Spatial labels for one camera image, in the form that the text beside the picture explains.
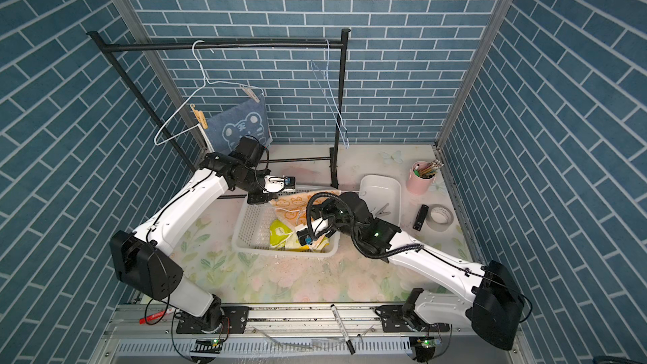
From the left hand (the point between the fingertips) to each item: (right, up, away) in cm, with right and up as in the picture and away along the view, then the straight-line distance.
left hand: (280, 190), depth 81 cm
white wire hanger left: (-35, +41, +17) cm, 57 cm away
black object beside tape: (+50, -12, +13) cm, 53 cm away
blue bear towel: (-17, +21, 0) cm, 27 cm away
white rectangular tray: (+37, -4, +20) cm, 42 cm away
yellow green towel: (-1, -17, +8) cm, 19 cm away
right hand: (+12, -2, -7) cm, 14 cm away
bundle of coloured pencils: (+54, +7, +12) cm, 55 cm away
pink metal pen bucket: (+51, +3, +15) cm, 54 cm away
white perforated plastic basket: (-12, -16, +8) cm, 22 cm away
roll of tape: (+58, -12, +15) cm, 61 cm away
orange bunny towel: (+3, -7, +8) cm, 12 cm away
